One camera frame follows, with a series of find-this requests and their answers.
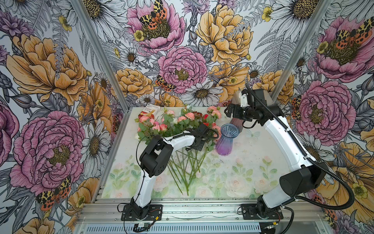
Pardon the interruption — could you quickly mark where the red white small box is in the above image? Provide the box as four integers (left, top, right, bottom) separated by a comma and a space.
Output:
138, 104, 161, 119

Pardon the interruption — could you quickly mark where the black corrugated right cable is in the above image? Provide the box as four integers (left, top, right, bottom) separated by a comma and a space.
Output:
245, 83, 355, 210

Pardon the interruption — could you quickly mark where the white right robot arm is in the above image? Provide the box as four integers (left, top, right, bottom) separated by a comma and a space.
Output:
224, 89, 328, 216

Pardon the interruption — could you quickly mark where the aluminium rail frame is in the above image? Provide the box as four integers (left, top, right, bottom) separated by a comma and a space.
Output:
73, 199, 333, 234

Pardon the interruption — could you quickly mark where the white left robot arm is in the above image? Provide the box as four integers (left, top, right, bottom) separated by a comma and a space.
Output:
131, 123, 219, 209

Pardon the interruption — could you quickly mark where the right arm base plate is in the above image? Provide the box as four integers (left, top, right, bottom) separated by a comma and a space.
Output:
237, 202, 283, 220

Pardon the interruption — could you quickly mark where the black corrugated cable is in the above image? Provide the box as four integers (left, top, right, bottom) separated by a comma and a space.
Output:
245, 83, 355, 210
135, 128, 220, 205

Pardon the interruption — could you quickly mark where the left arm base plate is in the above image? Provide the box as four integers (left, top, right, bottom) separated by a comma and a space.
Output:
121, 203, 163, 221

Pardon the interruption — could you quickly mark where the pink purple glass vase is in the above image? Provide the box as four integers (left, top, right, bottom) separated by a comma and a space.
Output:
215, 123, 239, 156

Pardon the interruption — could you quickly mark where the black corrugated left cable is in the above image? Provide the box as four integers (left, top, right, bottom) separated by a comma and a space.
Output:
135, 128, 220, 205

